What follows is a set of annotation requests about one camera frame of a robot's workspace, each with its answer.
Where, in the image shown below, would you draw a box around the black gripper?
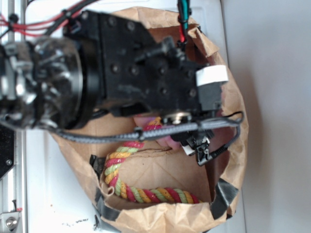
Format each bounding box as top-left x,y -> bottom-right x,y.
64,11 -> 228,117

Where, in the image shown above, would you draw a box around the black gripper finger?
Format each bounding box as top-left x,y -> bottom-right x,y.
172,130 -> 214,166

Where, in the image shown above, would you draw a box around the pink plush toy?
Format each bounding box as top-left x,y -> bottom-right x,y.
134,116 -> 181,150

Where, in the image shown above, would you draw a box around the brown paper-lined cardboard box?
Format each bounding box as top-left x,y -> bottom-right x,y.
50,6 -> 249,233

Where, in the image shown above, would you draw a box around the black mounting plate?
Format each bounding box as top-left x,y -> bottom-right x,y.
0,125 -> 16,180

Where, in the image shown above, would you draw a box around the black braided cable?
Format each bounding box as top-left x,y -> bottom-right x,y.
54,111 -> 244,161

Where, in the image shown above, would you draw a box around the red green hanging wires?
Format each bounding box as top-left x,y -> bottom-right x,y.
176,0 -> 192,48

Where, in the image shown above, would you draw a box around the red yellow green twisted rope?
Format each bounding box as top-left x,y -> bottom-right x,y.
104,116 -> 202,204

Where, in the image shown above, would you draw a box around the red wire bundle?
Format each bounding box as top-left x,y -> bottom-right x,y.
0,0 -> 100,37

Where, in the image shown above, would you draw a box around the aluminium frame rail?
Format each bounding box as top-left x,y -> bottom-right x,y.
0,0 -> 26,233

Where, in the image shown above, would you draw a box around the metal corner bracket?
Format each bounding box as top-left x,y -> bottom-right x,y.
0,212 -> 23,233

